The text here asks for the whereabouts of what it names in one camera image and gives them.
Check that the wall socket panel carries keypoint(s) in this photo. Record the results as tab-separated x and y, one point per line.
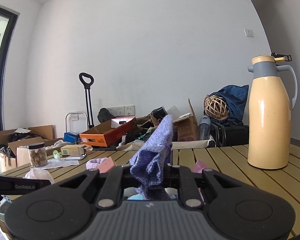
118	111

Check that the beige thermos jug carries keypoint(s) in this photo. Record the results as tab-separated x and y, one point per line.
270	112

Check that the blue knitted cloth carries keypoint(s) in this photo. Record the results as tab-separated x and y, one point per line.
147	165

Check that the brown cardboard box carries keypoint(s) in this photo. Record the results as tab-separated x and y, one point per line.
187	126

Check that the pink sponge block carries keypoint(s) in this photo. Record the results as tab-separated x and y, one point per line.
106	164

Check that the black trolley handle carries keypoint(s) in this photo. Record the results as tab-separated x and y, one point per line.
87	81

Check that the open cardboard box on floor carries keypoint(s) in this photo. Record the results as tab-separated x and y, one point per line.
14	139

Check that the clear jar with black lid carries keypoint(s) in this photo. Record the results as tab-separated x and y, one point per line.
37	154

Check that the black suitcase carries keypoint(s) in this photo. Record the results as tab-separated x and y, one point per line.
232	135

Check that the grey blue water bottle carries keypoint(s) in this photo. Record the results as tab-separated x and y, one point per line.
204	128

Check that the small yellow carton box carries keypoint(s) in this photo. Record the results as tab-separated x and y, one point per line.
73	150

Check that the printed paper sheet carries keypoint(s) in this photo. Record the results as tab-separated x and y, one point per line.
53	163

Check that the wicker rattan ball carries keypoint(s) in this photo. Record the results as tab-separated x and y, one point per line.
216	107

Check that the white canvas bin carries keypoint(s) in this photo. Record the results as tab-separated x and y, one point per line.
180	145

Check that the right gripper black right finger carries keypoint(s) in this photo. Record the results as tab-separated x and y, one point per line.
182	179

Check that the orange shoe box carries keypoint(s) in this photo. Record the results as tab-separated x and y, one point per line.
109	132

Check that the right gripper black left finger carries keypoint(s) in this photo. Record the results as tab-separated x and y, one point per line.
111	193

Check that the dark blue fabric bag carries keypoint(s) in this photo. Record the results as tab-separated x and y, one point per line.
236	100

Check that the white metal trolley frame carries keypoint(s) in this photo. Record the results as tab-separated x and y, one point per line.
76	122

